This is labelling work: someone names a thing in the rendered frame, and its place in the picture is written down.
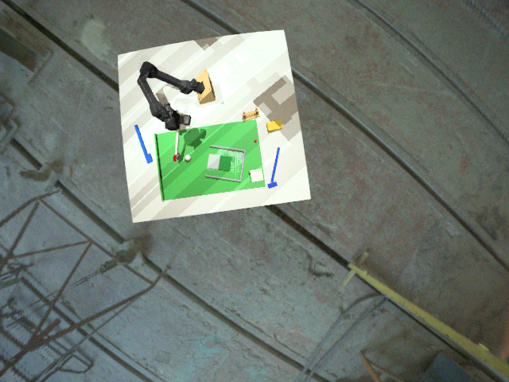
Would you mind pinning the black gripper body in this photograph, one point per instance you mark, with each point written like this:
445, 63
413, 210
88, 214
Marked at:
186, 120

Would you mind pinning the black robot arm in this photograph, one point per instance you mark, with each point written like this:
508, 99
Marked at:
186, 87

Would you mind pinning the green flat mat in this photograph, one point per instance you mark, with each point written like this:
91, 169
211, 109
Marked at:
187, 178

